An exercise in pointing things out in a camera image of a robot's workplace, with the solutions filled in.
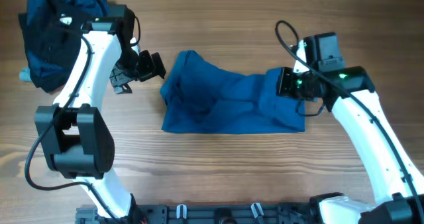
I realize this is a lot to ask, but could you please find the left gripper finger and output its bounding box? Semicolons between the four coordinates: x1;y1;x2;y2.
151;52;166;79
136;50;154;82

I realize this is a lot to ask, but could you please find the blue t-shirt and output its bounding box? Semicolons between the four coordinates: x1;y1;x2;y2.
160;50;305;134

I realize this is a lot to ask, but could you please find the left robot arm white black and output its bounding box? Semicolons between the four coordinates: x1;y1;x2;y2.
25;17;166;223

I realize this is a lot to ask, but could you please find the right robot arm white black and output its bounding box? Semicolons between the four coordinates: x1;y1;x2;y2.
276;66;423;223

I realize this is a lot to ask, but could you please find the black folded garment on pile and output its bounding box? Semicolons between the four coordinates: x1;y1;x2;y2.
19;0;104;93

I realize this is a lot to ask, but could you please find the light grey folded garment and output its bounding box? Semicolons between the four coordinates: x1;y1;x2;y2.
19;67;32;82

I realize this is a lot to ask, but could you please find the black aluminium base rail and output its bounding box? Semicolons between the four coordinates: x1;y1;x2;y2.
76;202;315;224

